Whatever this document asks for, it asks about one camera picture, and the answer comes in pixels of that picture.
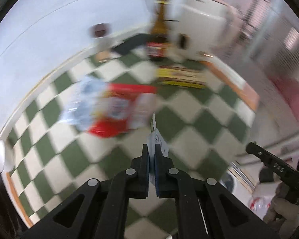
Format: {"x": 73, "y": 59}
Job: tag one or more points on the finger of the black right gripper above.
{"x": 287, "y": 174}

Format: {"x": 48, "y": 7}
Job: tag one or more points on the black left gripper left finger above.
{"x": 97, "y": 209}

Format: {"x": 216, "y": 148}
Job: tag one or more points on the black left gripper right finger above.
{"x": 205, "y": 209}

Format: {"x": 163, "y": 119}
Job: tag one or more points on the small white paper scrap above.
{"x": 155, "y": 138}

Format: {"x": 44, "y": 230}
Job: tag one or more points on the red snack bag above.
{"x": 123, "y": 107}

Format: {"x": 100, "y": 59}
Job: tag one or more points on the gloved right hand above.
{"x": 282, "y": 216}

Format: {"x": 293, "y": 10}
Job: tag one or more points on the clear crumpled plastic bag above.
{"x": 84, "y": 101}

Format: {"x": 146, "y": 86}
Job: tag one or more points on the yellow red flat box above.
{"x": 182, "y": 77}

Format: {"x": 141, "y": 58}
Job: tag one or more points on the brown sauce bottle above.
{"x": 157, "y": 43}

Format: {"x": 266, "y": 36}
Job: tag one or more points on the white refrigerator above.
{"x": 205, "y": 27}

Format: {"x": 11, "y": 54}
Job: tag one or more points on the small dark round cap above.
{"x": 100, "y": 30}

